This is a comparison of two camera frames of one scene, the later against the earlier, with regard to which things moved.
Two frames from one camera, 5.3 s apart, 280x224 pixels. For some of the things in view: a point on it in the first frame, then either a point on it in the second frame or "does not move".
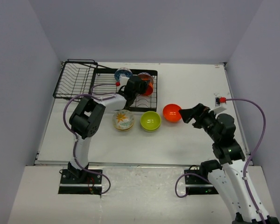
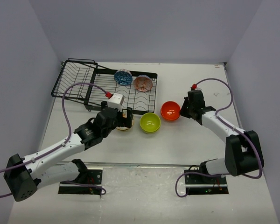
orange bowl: x=149 y=89 -> x=170 y=110
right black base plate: x=196 y=185 does not move
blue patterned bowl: x=124 y=70 does not move
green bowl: x=150 y=120 does not move
